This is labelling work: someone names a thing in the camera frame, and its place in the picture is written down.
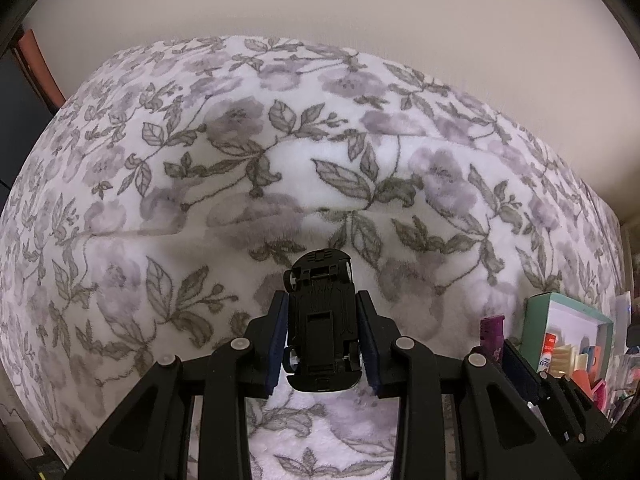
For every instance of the teal cardboard box tray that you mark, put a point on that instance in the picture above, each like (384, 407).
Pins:
(535, 320)

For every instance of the cream hair claw clip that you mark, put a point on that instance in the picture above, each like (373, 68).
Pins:
(570, 357)

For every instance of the white power strip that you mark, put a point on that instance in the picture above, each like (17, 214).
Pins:
(622, 315)

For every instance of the brown wooden board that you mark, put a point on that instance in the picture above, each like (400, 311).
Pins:
(42, 70)

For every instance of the blue and orange toy car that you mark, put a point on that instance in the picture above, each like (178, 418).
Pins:
(587, 380)

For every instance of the black toy car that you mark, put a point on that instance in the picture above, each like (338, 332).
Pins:
(320, 320)

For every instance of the black power adapter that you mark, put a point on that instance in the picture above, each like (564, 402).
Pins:
(633, 335)

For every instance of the floral printed blanket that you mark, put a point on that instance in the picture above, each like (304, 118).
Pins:
(250, 160)

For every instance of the orange toothpaste tube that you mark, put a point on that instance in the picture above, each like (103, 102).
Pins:
(549, 345)

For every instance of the purple plastic case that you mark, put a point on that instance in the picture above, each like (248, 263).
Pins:
(492, 335)

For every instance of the pink kids wristwatch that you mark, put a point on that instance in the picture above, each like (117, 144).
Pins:
(600, 394)

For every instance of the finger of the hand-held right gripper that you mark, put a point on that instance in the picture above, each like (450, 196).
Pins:
(520, 370)

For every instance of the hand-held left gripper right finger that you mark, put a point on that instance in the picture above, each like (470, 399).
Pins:
(371, 355)

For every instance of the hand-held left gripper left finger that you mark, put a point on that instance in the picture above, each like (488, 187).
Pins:
(276, 350)

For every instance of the clear glass jar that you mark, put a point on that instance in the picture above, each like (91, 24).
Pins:
(630, 370)

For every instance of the dark cabinet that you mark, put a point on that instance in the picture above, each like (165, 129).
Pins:
(20, 125)

